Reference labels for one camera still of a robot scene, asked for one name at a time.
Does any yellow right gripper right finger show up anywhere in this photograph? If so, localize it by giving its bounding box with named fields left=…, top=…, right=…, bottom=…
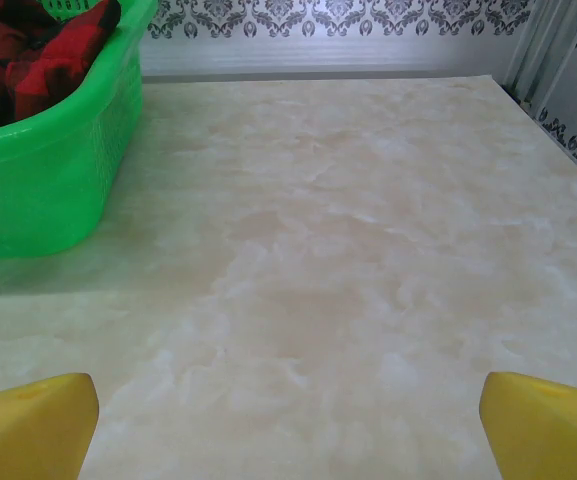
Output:
left=479, top=370, right=577, bottom=480

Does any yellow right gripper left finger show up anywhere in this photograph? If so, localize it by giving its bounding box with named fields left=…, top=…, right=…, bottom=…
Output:
left=0, top=372, right=101, bottom=480

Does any red black plaid shirt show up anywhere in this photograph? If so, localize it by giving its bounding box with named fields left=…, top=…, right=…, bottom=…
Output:
left=0, top=0, right=123, bottom=135

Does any green plastic basket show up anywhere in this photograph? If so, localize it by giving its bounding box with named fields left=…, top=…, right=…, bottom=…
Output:
left=0, top=0, right=160, bottom=261

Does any aluminium frame post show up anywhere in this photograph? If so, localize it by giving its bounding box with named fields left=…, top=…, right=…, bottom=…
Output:
left=501, top=0, right=577, bottom=112

